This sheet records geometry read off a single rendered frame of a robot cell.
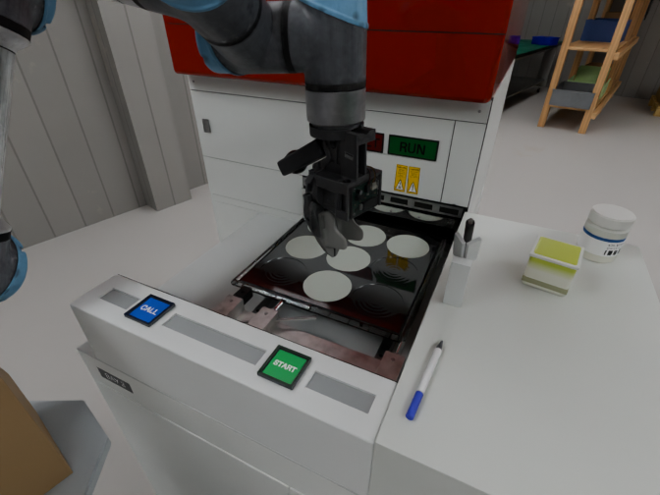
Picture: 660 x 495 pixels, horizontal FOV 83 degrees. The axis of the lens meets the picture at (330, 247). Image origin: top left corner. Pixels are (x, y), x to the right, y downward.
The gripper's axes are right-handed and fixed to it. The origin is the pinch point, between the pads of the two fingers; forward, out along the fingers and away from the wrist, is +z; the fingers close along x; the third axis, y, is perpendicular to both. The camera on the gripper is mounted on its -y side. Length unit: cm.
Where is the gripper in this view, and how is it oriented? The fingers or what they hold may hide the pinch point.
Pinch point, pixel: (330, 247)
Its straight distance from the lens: 60.5
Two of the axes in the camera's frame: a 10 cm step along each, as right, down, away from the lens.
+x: 7.0, -4.0, 5.9
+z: 0.3, 8.5, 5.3
